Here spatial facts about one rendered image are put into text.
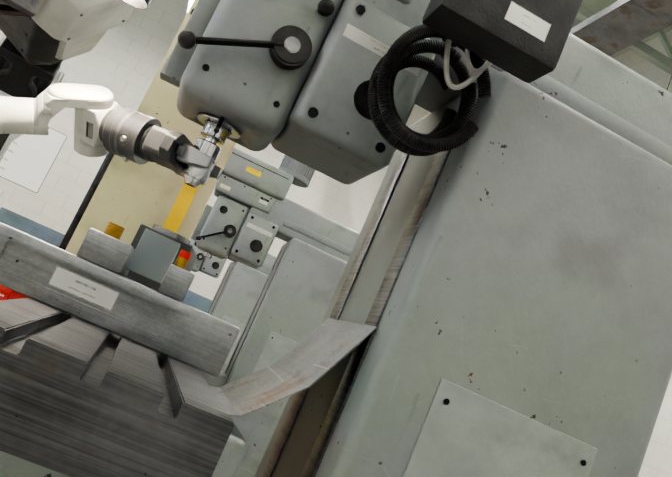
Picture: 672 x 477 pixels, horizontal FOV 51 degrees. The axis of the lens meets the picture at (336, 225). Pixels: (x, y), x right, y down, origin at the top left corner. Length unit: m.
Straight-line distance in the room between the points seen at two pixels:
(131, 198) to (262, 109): 1.84
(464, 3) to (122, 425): 0.74
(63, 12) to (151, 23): 9.34
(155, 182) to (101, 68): 7.77
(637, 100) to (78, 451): 1.22
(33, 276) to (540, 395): 0.78
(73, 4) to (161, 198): 1.53
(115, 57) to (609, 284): 9.85
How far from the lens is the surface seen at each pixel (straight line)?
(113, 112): 1.33
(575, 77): 1.45
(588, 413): 1.27
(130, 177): 3.01
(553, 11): 1.13
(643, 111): 1.52
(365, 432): 1.10
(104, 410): 0.58
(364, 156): 1.22
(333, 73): 1.23
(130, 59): 10.75
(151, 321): 0.96
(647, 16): 4.66
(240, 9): 1.26
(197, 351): 0.95
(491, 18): 1.08
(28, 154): 10.53
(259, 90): 1.22
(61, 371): 0.58
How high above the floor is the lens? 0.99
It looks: 11 degrees up
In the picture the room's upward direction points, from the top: 24 degrees clockwise
